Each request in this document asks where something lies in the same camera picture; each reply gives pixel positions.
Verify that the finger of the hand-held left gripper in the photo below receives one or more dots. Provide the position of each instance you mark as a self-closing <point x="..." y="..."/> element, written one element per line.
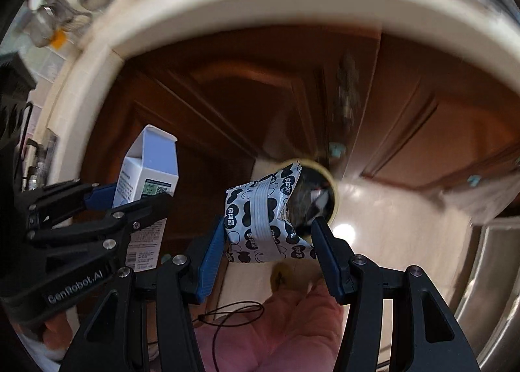
<point x="134" y="211"/>
<point x="101" y="192"/>

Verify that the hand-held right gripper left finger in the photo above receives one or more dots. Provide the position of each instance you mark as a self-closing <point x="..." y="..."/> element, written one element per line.
<point x="211" y="262"/>

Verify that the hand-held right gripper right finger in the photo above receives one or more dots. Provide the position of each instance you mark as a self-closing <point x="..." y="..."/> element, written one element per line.
<point x="331" y="262"/>

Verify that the white and blue paper box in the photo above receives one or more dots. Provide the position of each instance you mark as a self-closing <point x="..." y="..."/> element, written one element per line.
<point x="150" y="165"/>

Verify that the black and white snack wrapper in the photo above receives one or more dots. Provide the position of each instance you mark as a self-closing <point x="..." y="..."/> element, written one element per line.
<point x="260" y="213"/>

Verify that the person's left hand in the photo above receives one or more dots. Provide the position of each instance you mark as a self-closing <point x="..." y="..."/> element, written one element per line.
<point x="59" y="333"/>

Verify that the pink clothing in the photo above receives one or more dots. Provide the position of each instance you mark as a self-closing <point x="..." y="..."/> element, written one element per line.
<point x="284" y="327"/>

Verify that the teal cabinet knob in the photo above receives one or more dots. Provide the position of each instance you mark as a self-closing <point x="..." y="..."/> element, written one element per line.
<point x="474" y="181"/>
<point x="336" y="150"/>

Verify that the stainless steel basin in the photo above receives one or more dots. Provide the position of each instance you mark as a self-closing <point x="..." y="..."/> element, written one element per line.
<point x="495" y="299"/>

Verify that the brown wooden cabinet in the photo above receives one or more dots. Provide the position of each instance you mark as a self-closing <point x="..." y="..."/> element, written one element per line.
<point x="264" y="96"/>

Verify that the blurry metal kitchenware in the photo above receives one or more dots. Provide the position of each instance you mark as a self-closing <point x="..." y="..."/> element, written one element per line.
<point x="69" y="10"/>

